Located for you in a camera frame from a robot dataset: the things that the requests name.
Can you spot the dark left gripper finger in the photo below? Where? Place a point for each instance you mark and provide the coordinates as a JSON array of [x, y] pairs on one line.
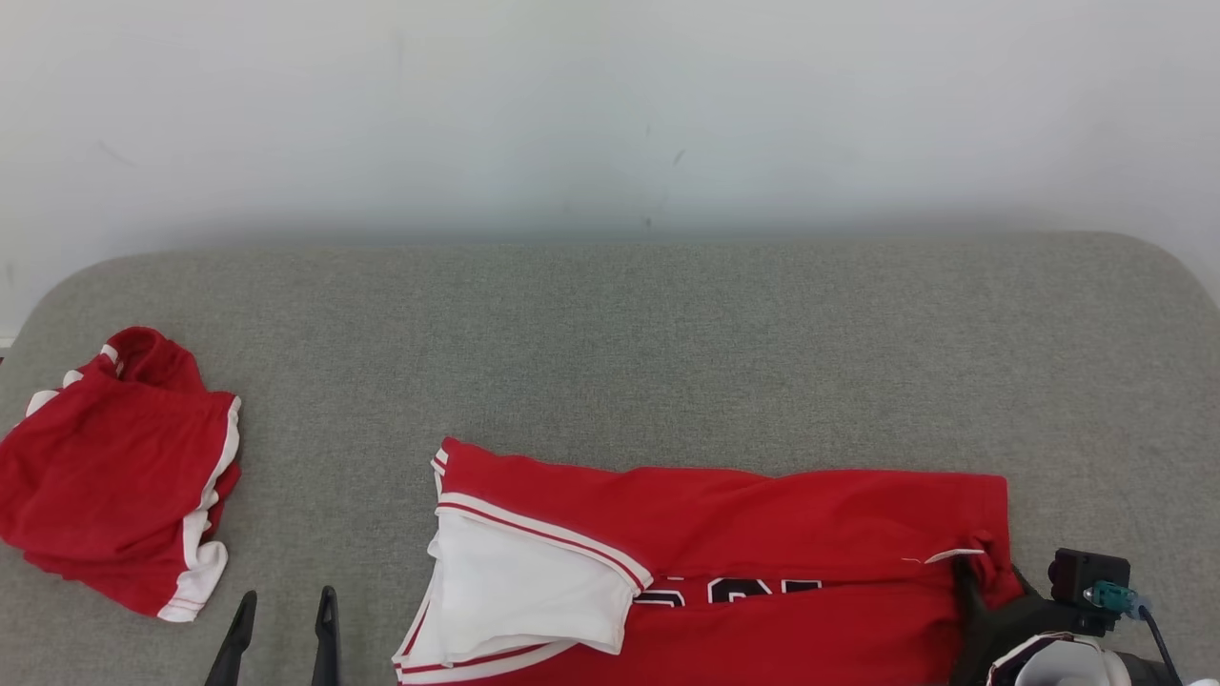
[[327, 648], [236, 648]]

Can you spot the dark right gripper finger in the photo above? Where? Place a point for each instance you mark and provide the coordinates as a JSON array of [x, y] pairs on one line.
[[968, 591]]

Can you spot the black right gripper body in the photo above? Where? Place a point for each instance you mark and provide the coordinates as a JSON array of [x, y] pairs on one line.
[[1001, 634]]

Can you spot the red shorts with white trim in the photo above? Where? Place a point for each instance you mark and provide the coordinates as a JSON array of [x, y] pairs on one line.
[[105, 476]]

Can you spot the red basketball jersey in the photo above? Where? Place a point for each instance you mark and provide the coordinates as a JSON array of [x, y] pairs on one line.
[[762, 524]]

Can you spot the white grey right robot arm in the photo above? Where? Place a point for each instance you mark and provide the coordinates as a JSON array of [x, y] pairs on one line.
[[1058, 667]]

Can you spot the grey fabric sofa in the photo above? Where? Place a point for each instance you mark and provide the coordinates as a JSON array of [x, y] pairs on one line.
[[667, 362]]

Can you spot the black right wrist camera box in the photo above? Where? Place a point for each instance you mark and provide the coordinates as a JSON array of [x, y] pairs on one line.
[[1082, 572]]

